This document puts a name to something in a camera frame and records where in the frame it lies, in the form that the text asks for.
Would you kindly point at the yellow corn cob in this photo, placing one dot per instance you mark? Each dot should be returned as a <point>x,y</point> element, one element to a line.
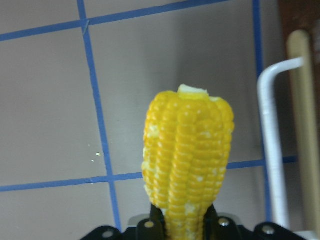
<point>187,143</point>

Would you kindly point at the corn left gripper left finger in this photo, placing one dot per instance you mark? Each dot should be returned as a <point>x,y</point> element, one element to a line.
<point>152,227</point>

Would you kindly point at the white drawer handle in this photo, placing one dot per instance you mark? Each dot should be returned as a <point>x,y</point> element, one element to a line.
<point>271,138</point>

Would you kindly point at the corn left gripper right finger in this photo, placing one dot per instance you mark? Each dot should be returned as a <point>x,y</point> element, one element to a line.
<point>219,227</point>

